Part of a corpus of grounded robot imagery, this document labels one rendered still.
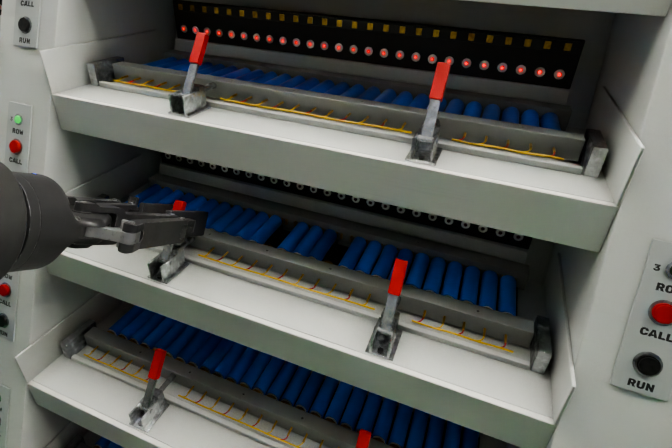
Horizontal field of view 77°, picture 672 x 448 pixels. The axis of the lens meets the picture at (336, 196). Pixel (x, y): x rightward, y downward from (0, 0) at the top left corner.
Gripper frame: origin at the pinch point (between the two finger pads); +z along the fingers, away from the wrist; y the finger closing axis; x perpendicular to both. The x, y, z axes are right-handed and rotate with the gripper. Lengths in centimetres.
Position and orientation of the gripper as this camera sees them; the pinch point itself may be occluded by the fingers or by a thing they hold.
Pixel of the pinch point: (174, 220)
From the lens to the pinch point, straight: 53.2
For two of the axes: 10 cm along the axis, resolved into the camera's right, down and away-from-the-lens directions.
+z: 2.9, 0.5, 9.6
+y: 9.3, 2.2, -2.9
